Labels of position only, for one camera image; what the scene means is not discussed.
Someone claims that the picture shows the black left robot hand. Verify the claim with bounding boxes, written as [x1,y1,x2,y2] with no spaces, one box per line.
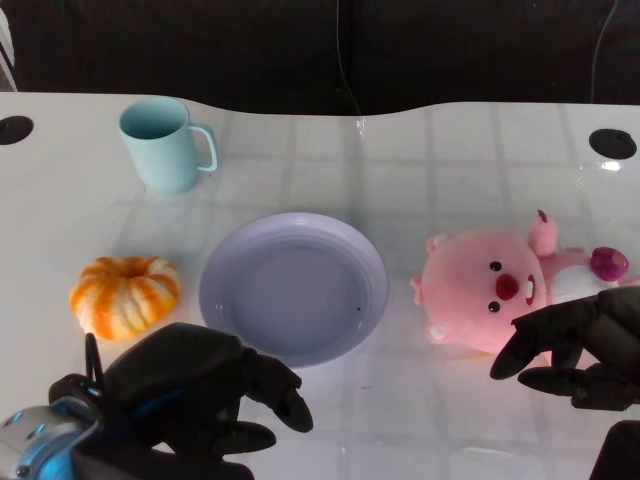
[71,322,315,480]

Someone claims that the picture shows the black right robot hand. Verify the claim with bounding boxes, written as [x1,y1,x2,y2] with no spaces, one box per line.
[489,287,640,413]

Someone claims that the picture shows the pink plush doll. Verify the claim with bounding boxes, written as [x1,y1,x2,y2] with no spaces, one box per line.
[410,209,630,352]

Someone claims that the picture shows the lavender round plate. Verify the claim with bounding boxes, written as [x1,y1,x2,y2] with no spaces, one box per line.
[198,212,391,371]

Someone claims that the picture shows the orange white striped pumpkin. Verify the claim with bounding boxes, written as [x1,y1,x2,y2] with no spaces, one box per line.
[68,255,182,342]

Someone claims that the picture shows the black table grommet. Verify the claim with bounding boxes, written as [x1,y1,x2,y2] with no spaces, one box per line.
[588,128,638,161]
[0,115,35,146]

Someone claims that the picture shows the light blue mug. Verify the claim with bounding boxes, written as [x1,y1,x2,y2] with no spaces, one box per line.
[118,96,220,197]

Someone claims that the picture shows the white object at edge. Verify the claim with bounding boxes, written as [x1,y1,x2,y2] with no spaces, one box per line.
[0,8,17,92]

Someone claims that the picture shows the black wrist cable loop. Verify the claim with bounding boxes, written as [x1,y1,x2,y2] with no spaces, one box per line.
[83,332,107,394]

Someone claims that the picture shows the thin white hanging cable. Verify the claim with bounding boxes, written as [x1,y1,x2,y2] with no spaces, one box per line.
[590,0,620,104]

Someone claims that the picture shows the thin grey hanging cable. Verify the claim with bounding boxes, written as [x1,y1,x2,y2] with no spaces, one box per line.
[335,0,363,117]

